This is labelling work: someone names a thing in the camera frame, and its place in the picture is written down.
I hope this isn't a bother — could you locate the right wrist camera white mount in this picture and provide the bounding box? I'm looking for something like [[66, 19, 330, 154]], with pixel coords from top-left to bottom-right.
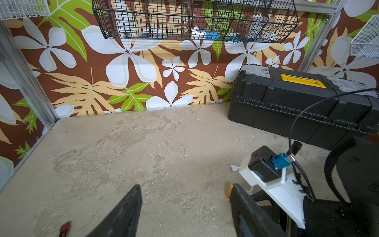
[[239, 146, 306, 229]]

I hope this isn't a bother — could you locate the white wire basket left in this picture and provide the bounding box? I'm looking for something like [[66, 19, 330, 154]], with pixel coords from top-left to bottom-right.
[[0, 0, 50, 21]]

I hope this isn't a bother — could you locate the red brown small tool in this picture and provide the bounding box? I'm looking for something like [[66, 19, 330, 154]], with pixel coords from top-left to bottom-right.
[[59, 222, 71, 237]]

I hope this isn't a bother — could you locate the black plastic toolbox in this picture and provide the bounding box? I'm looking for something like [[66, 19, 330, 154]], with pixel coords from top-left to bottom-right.
[[228, 64, 379, 150]]

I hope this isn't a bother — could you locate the black wire basket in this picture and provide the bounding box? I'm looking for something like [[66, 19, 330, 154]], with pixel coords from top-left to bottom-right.
[[92, 0, 299, 43]]

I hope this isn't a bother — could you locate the blue item in basket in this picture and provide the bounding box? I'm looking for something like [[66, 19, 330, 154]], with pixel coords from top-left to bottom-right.
[[190, 28, 220, 40]]

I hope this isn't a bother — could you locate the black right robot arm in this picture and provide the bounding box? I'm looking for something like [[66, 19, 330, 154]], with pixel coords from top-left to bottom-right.
[[298, 137, 379, 237]]

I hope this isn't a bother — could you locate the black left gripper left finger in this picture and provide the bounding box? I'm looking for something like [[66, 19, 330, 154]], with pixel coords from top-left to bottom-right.
[[88, 184, 143, 237]]

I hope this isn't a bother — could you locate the white mesh basket right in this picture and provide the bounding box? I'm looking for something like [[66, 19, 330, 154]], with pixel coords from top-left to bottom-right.
[[349, 14, 379, 59]]

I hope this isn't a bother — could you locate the black lipstick tube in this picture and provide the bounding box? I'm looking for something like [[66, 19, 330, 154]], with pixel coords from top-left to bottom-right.
[[286, 141, 303, 156]]

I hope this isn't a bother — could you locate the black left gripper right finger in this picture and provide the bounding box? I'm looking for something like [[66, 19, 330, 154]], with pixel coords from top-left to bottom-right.
[[230, 183, 286, 237]]

